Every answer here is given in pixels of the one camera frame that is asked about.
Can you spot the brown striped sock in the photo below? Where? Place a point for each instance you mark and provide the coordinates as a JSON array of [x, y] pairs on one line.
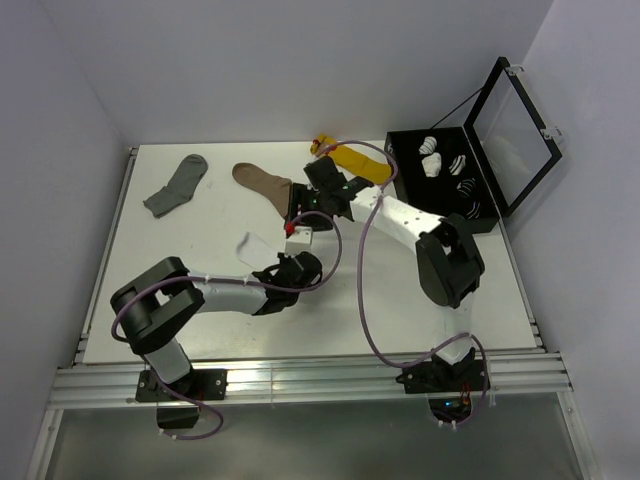
[[274, 188]]

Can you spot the white sock black stripes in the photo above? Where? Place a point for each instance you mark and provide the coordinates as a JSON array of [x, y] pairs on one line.
[[255, 252]]

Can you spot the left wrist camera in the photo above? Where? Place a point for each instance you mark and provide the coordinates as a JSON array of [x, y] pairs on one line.
[[298, 239]]

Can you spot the white rolled sock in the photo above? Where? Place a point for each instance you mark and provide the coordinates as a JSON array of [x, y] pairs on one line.
[[428, 146]]

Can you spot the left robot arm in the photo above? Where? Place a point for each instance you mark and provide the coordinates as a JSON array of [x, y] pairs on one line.
[[153, 308]]

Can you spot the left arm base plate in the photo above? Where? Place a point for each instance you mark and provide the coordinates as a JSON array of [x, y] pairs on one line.
[[199, 384]]

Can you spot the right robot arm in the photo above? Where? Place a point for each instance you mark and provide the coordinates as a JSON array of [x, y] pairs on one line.
[[449, 263]]

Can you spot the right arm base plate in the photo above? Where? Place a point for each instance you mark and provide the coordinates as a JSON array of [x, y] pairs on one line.
[[440, 377]]

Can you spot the black storage box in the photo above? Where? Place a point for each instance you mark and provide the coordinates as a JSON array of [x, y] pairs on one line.
[[439, 195]]

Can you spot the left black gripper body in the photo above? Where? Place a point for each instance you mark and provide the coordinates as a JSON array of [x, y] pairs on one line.
[[283, 259]]

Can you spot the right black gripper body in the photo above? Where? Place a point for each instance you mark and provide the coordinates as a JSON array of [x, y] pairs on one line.
[[308, 197]]

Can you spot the aluminium frame rail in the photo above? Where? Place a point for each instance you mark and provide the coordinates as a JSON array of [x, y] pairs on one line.
[[300, 380]]

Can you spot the dark striped rolled sock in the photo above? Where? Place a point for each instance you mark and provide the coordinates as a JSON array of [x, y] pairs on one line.
[[467, 188]]

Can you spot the box lid with glass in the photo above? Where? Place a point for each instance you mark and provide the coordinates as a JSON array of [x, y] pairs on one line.
[[514, 147]]

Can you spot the striped rolled sock upper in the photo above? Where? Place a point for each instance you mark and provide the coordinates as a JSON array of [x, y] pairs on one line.
[[458, 164]]

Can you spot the yellow sock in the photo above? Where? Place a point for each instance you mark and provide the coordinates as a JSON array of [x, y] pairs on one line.
[[351, 160]]

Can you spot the dark rolled sock lower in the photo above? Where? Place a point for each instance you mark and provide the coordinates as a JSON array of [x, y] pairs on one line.
[[475, 210]]

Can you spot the grey sock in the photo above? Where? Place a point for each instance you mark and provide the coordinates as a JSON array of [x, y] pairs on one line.
[[180, 188]]

